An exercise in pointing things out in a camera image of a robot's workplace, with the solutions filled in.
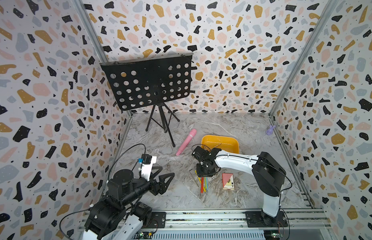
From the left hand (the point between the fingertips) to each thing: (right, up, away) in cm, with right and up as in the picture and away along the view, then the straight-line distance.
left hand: (169, 171), depth 61 cm
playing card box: (+30, -13, +24) cm, 40 cm away
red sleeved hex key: (+15, -15, +24) cm, 32 cm away
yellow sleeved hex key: (+13, -12, +26) cm, 32 cm away
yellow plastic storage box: (+32, +7, +42) cm, 53 cm away
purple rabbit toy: (+64, +15, +46) cm, 80 cm away
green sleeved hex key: (+17, -14, +24) cm, 33 cm away
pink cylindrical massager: (+5, +8, +42) cm, 43 cm away
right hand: (+13, -10, +26) cm, 31 cm away
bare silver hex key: (+10, -12, +27) cm, 31 cm away
